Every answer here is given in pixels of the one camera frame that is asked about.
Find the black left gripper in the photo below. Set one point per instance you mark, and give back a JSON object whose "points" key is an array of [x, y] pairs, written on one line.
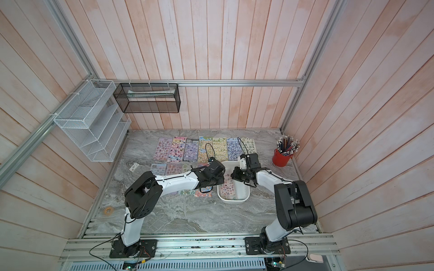
{"points": [[221, 179]]}

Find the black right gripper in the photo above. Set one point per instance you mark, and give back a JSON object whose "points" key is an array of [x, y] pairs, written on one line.
{"points": [[237, 175]]}

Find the panda sticker sheet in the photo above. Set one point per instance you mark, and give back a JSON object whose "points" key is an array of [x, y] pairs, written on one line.
{"points": [[205, 151]]}

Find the bonbon drop sticker sheet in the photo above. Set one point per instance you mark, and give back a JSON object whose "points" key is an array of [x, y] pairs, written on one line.
{"points": [[227, 190]]}

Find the white plastic storage box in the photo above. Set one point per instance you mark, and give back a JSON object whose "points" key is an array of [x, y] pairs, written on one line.
{"points": [[242, 191]]}

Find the green dinosaur sticker sheet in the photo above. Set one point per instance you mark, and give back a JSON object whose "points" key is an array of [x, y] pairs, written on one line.
{"points": [[187, 192]]}

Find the puffy gem sticker sheet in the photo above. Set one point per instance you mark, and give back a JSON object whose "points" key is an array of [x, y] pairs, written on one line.
{"points": [[191, 150]]}

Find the green frog sticker sheet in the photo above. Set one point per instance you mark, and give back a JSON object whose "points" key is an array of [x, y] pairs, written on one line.
{"points": [[248, 145]]}

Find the blue penguin sticker sheet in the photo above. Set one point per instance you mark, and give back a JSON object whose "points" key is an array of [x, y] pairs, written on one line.
{"points": [[234, 149]]}

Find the pink cartoon sticker sheet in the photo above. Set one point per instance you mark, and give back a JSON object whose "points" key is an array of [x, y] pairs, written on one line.
{"points": [[177, 149]]}

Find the purple animal sticker sheet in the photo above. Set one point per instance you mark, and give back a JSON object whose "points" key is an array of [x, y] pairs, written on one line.
{"points": [[174, 169]]}

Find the pale pink sticker sheet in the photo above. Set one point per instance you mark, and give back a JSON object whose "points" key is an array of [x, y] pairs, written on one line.
{"points": [[163, 148]]}

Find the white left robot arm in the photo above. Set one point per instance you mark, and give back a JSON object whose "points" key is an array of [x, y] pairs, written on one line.
{"points": [[142, 196]]}

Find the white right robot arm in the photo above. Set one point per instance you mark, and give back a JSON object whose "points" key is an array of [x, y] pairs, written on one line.
{"points": [[294, 205]]}

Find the red metal pencil bucket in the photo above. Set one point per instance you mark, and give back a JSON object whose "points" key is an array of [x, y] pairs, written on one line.
{"points": [[280, 160]]}

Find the bundle of coloured pencils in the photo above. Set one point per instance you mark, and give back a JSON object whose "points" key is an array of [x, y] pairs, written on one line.
{"points": [[287, 145]]}

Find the brown tape roll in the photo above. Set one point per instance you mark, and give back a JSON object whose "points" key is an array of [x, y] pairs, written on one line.
{"points": [[108, 211]]}

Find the black wire mesh basket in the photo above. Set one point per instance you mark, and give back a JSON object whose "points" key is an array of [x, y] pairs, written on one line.
{"points": [[148, 98]]}

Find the white wire mesh shelf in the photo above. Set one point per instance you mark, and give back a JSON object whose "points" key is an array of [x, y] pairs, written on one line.
{"points": [[94, 123]]}

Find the aluminium mounting rail base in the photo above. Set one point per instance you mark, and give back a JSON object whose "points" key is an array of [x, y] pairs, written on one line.
{"points": [[197, 246]]}

